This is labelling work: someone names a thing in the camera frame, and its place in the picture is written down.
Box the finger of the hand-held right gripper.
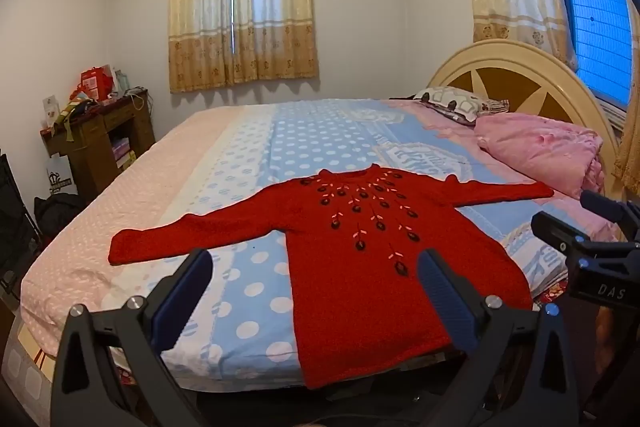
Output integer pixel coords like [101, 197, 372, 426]
[530, 211, 591, 260]
[579, 190, 632, 224]

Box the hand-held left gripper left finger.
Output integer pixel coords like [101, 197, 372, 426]
[50, 248, 216, 427]

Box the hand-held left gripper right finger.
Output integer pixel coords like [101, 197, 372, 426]
[416, 249, 582, 427]

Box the red knitted sweater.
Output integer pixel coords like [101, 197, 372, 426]
[108, 163, 555, 390]

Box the pink folded quilt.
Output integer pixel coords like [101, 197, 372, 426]
[474, 113, 606, 200]

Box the black bag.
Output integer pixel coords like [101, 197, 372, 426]
[34, 193, 87, 239]

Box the grey patterned pillow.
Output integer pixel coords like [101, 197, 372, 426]
[411, 86, 511, 126]

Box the white paper bag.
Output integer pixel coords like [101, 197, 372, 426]
[46, 154, 80, 198]

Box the cream wooden bed headboard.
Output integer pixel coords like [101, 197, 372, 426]
[426, 39, 623, 208]

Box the blue-lit window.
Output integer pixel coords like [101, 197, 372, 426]
[547, 0, 637, 110]

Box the brown wooden desk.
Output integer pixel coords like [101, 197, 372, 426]
[40, 89, 157, 196]

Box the polka dot bedsheet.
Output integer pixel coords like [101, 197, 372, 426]
[20, 97, 621, 395]

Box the white greeting card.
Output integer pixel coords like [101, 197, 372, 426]
[42, 94, 62, 131]

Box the red gift bag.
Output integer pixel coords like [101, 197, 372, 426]
[79, 65, 119, 104]

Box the short yellow floral curtain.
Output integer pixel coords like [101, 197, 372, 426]
[167, 0, 321, 95]

